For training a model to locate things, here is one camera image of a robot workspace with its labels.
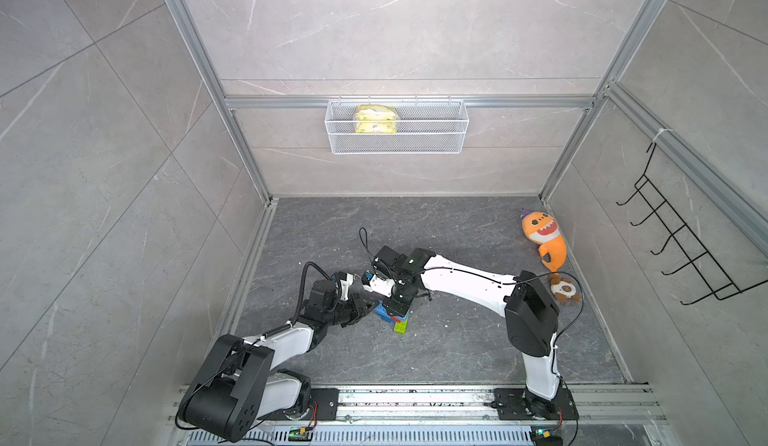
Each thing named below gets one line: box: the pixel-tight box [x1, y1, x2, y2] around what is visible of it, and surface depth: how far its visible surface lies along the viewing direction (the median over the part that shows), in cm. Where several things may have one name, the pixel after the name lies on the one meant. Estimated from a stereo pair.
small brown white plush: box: [550, 275, 581, 304], surface depth 93 cm
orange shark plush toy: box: [520, 208, 568, 274], surface depth 103 cm
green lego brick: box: [394, 319, 408, 334], surface depth 87 cm
